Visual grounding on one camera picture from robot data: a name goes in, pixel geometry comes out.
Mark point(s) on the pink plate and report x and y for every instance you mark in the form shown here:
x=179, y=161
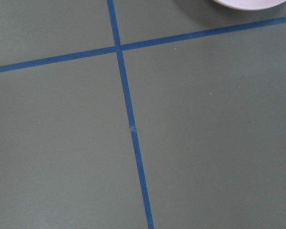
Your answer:
x=250, y=4

